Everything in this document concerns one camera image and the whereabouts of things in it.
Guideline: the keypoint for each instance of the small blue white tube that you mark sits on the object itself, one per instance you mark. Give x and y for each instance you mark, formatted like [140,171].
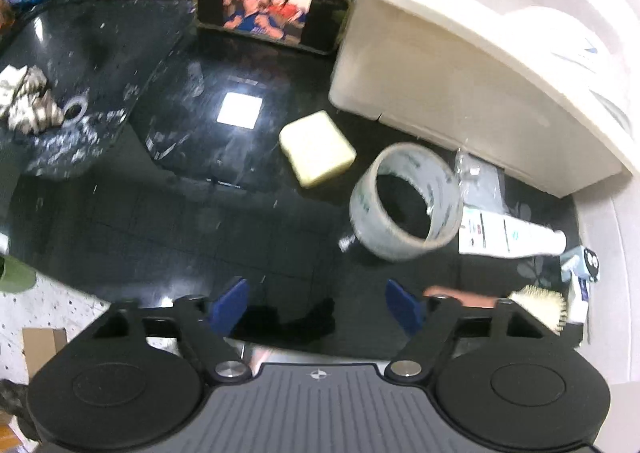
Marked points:
[581,278]

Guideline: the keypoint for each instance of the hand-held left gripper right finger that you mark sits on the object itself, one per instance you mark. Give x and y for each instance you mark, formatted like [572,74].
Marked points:
[403,307]

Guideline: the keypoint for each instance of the clear plastic bag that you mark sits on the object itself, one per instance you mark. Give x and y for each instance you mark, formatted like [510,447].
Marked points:
[477,178]

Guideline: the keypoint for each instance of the clear packing tape roll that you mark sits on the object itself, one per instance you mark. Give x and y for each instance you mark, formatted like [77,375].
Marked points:
[365,213]

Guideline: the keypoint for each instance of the black sink basin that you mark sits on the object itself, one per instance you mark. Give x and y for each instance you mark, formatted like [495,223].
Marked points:
[75,58]

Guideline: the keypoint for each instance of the green container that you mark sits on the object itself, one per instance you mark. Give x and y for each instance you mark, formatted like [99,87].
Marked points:
[14,275]

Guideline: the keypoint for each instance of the brown cardboard box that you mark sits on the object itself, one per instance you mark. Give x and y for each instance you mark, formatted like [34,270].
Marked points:
[42,345]

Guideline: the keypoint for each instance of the smartphone with lit screen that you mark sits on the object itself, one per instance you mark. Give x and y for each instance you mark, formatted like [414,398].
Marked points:
[270,15]

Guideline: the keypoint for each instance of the white squeeze tube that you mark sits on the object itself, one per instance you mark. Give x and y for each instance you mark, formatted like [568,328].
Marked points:
[505,235]

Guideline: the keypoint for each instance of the pale yellow sponge block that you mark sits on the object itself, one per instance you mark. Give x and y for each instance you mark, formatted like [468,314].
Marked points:
[316,148]

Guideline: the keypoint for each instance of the striped grey rag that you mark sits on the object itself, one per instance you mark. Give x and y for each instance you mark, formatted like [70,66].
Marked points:
[27,103]

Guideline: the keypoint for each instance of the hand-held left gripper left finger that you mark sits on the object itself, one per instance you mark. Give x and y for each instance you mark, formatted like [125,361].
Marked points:
[229,307]

